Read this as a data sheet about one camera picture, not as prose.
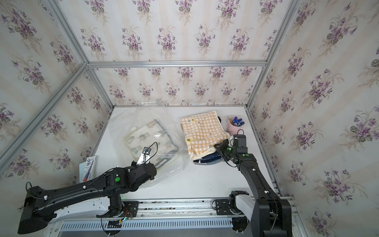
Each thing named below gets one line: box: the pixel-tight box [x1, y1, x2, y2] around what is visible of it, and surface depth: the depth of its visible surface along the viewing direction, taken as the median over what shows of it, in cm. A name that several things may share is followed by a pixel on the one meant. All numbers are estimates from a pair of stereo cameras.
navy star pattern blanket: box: [192, 150, 225, 164], surface depth 85 cm
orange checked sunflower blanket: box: [181, 110, 230, 160], surface depth 92 cm
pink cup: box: [226, 116, 245, 137], surface depth 100 cm
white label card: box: [78, 155, 97, 184], surface depth 85 cm
